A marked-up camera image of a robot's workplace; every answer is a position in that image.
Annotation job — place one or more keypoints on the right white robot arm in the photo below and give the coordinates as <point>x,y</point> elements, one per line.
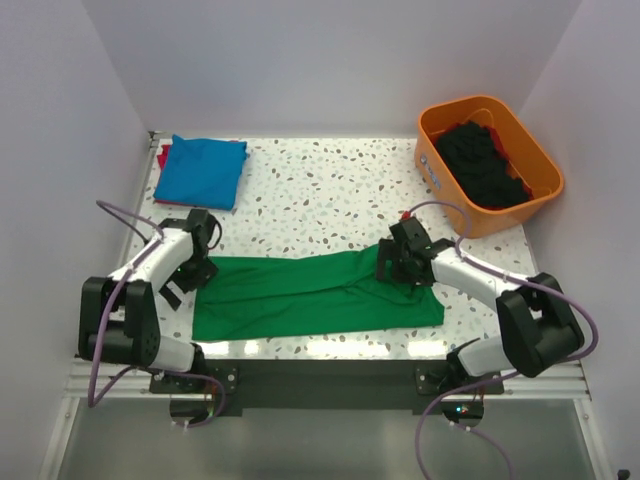
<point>537,327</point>

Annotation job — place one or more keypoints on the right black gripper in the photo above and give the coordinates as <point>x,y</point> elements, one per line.
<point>388,250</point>

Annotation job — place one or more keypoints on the red garment in basket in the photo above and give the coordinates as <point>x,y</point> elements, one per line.
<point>510,168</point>

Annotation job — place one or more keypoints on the black t shirt in basket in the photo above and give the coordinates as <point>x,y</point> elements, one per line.
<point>469,153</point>

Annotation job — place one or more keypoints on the green t shirt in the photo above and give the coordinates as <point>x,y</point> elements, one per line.
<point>253,297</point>

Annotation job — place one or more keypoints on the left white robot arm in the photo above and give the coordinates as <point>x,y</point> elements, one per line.
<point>132,311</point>

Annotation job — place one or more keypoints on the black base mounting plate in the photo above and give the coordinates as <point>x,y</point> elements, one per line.
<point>328,384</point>

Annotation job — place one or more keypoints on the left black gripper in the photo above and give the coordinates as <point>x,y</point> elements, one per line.
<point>205,271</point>

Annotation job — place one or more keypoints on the aluminium frame rail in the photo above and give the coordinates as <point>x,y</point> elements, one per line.
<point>564,382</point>

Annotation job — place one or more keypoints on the orange plastic basket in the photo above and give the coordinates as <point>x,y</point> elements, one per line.
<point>536,168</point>

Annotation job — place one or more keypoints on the folded blue t shirt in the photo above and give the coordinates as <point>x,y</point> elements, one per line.
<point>201,173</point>

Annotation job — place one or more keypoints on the folded red t shirt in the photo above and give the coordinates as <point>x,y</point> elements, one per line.
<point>161,159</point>

